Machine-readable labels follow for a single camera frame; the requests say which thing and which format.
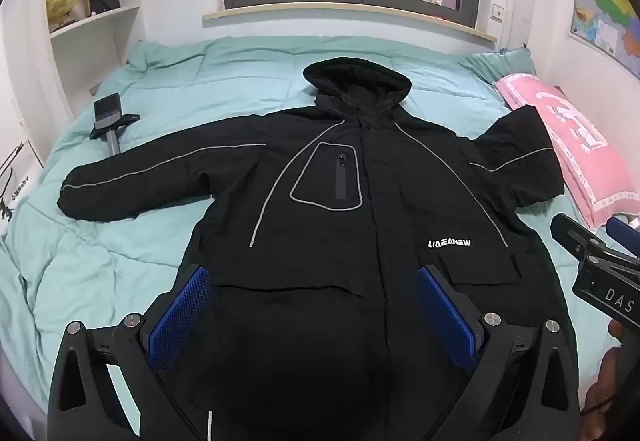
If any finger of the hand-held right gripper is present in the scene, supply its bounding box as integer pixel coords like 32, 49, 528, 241
607, 216, 640, 254
550, 214, 640, 272

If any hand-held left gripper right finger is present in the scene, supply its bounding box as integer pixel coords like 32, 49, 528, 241
415, 265, 583, 441

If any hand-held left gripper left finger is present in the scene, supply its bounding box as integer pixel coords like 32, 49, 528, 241
47, 265, 213, 441

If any black hooded jacket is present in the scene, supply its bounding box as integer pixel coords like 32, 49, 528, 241
56, 56, 583, 441

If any person's right hand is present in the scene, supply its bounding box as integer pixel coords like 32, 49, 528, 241
584, 321, 640, 441

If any pink pillow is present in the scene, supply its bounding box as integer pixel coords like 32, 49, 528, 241
492, 72, 640, 229

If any black smartphone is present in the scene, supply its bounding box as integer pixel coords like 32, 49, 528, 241
90, 92, 122, 139

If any teal quilted blanket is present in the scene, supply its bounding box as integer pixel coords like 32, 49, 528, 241
0, 35, 640, 441

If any white bookshelf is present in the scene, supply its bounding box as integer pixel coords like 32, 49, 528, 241
44, 0, 148, 87

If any beige window sill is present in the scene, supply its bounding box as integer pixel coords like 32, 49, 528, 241
202, 4, 498, 42

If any black wall sticker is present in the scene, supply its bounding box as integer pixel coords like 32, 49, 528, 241
0, 141, 31, 222

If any colourful wall map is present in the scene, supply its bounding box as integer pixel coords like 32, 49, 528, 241
570, 0, 640, 72

